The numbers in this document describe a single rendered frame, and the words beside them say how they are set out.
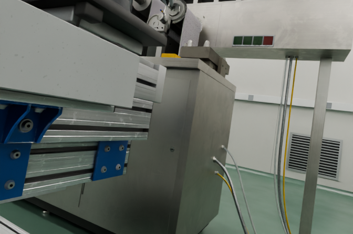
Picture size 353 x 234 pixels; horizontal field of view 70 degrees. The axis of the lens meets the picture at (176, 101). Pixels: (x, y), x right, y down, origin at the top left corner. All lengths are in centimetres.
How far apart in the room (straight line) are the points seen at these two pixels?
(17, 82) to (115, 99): 11
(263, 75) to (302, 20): 239
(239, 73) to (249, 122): 77
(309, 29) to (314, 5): 14
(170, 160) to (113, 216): 39
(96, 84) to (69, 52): 5
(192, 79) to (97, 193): 70
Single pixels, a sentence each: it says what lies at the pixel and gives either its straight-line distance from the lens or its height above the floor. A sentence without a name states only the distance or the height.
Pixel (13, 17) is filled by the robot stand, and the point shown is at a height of 71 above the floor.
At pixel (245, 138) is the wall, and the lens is 393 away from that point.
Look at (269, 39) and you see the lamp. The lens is 163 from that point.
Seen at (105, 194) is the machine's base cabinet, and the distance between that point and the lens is 128.
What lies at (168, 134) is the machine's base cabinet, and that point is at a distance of 106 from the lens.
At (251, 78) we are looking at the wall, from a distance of 400.
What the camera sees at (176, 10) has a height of 124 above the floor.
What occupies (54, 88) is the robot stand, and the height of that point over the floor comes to 67.
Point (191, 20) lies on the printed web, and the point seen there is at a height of 123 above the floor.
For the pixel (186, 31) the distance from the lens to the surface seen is 150.
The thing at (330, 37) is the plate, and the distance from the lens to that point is 163.
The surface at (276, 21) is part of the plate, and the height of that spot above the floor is 131.
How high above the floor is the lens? 66
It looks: 3 degrees up
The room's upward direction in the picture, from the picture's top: 9 degrees clockwise
